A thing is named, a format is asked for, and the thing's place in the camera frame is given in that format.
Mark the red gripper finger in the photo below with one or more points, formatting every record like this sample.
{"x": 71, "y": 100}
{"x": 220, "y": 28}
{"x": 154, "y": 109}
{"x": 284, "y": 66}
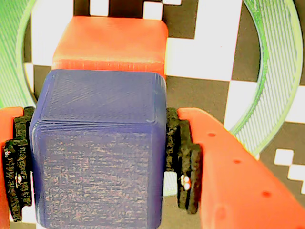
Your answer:
{"x": 14, "y": 155}
{"x": 238, "y": 190}

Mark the blue cube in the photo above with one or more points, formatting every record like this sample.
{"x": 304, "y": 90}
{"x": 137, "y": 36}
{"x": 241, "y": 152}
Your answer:
{"x": 95, "y": 155}

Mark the red cube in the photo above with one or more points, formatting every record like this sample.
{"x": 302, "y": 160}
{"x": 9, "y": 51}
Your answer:
{"x": 112, "y": 40}

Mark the black white marker checkerboard mat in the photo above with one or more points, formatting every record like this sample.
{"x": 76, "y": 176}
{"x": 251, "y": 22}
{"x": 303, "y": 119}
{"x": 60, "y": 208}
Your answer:
{"x": 202, "y": 95}

